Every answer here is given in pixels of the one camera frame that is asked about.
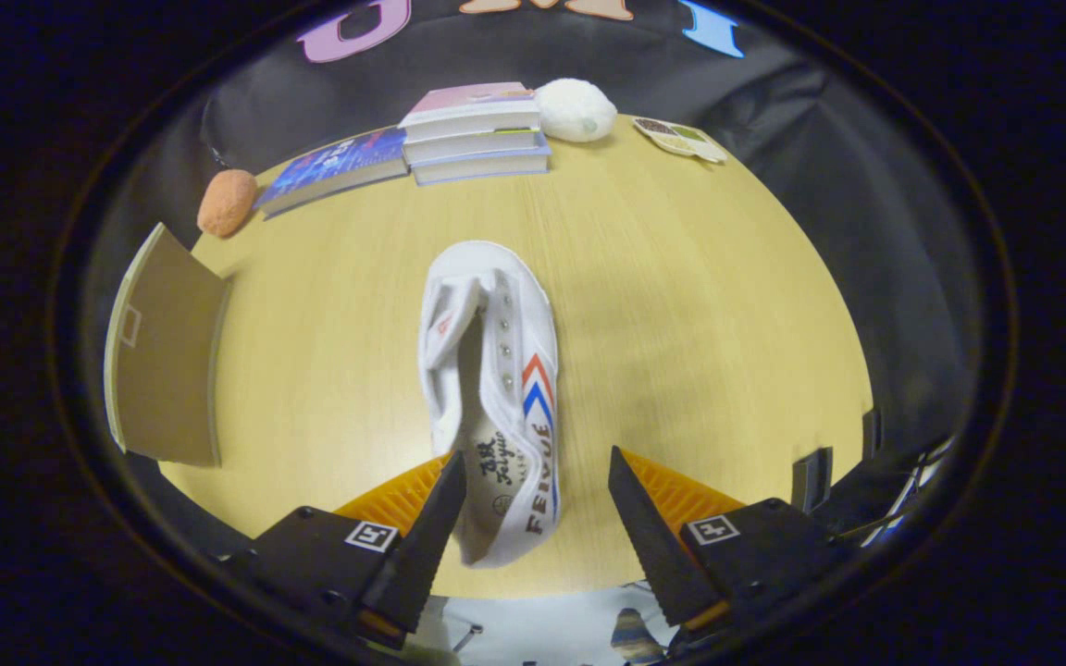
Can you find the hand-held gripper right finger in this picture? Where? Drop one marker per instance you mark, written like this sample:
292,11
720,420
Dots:
649,546

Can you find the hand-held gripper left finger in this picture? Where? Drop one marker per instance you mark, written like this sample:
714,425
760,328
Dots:
427,546

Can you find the white canvas shoe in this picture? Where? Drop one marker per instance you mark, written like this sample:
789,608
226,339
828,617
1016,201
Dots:
514,370

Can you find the beige storage box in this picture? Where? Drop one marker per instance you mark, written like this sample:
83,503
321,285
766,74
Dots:
167,361

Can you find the lavender cover book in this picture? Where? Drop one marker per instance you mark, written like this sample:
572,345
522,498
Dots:
482,168

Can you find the blue cover book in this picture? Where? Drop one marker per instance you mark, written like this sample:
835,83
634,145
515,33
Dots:
334,166

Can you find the orange sponge ball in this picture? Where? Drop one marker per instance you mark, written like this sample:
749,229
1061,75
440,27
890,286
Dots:
228,203

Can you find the pale green cover book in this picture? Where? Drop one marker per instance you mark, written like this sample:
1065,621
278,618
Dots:
473,146

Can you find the small divided grain tray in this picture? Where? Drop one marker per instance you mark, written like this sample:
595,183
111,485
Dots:
681,139

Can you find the white plush ball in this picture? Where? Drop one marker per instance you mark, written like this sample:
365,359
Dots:
575,111

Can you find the pink cover book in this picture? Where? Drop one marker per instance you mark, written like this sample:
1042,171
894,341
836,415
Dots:
473,102

